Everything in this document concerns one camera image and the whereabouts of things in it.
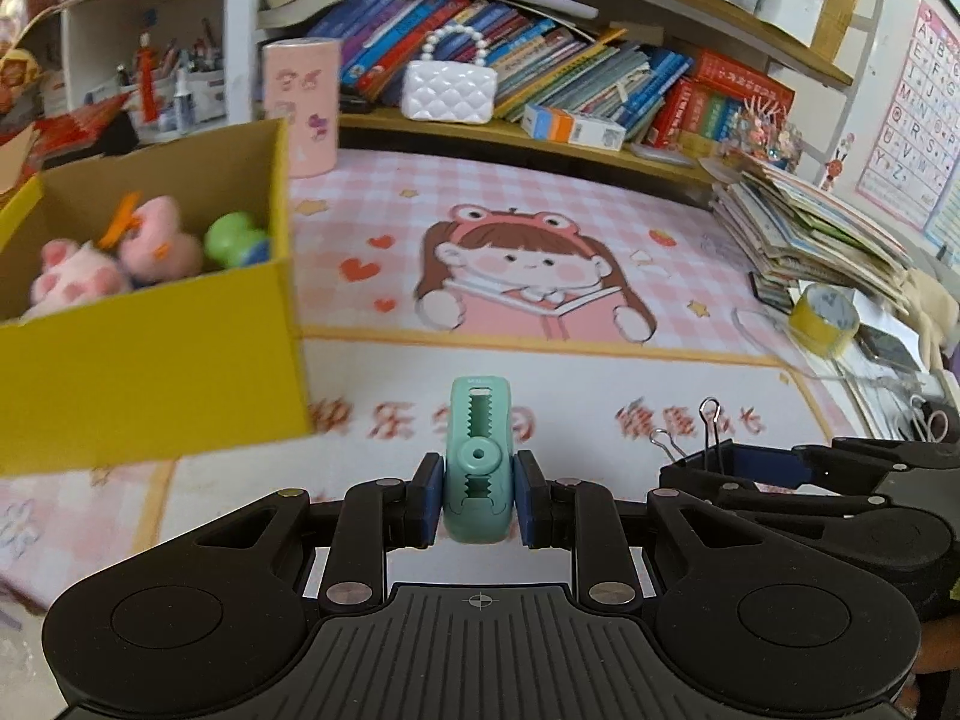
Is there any yellow tape roll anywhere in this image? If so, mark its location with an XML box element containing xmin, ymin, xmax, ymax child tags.
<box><xmin>788</xmin><ymin>283</ymin><xmax>861</xmax><ymax>359</ymax></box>

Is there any row of shelf books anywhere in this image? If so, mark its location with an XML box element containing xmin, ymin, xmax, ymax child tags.
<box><xmin>257</xmin><ymin>0</ymin><xmax>794</xmax><ymax>153</ymax></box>

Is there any pink flamingo plush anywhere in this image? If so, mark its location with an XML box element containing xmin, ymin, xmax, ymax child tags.
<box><xmin>98</xmin><ymin>192</ymin><xmax>203</xmax><ymax>286</ymax></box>

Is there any black binder clip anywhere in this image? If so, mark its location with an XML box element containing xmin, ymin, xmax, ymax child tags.
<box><xmin>649</xmin><ymin>397</ymin><xmax>743</xmax><ymax>499</ymax></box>

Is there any yellow cardboard box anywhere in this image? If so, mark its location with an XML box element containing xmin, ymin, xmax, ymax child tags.
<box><xmin>2</xmin><ymin>121</ymin><xmax>309</xmax><ymax>475</ymax></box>

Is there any white cable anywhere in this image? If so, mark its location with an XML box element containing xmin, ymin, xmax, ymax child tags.
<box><xmin>730</xmin><ymin>304</ymin><xmax>955</xmax><ymax>444</ymax></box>

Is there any black smartphone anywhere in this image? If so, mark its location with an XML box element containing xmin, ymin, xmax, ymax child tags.
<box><xmin>856</xmin><ymin>323</ymin><xmax>929</xmax><ymax>374</ymax></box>

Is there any alphabet wall poster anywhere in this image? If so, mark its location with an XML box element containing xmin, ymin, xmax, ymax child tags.
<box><xmin>857</xmin><ymin>2</ymin><xmax>958</xmax><ymax>252</ymax></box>

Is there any pink cartoon desk mat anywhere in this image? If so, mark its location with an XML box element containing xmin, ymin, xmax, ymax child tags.
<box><xmin>2</xmin><ymin>151</ymin><xmax>857</xmax><ymax>603</ymax></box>

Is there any green frog toy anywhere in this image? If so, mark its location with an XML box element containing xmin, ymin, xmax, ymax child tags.
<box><xmin>203</xmin><ymin>211</ymin><xmax>272</xmax><ymax>268</ymax></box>

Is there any white pen organizer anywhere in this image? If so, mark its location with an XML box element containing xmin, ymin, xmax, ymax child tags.
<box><xmin>71</xmin><ymin>8</ymin><xmax>226</xmax><ymax>142</ymax></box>

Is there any teal plastic clip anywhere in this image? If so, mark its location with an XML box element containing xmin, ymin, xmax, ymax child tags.
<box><xmin>443</xmin><ymin>376</ymin><xmax>514</xmax><ymax>544</ymax></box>

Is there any white quilted pearl handbag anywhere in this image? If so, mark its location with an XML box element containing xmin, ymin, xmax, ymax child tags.
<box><xmin>400</xmin><ymin>23</ymin><xmax>498</xmax><ymax>125</ymax></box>

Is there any pink cylinder pen holder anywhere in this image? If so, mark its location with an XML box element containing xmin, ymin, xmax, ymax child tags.
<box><xmin>262</xmin><ymin>37</ymin><xmax>342</xmax><ymax>179</ymax></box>

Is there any pink paw plush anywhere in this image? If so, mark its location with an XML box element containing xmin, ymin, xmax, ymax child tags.
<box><xmin>23</xmin><ymin>239</ymin><xmax>132</xmax><ymax>320</ymax></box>

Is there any orange white medicine box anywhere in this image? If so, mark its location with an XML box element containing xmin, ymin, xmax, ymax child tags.
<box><xmin>521</xmin><ymin>104</ymin><xmax>626</xmax><ymax>151</ymax></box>

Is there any stack of booklets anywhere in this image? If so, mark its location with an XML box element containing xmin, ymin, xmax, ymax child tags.
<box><xmin>700</xmin><ymin>153</ymin><xmax>913</xmax><ymax>312</ymax></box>

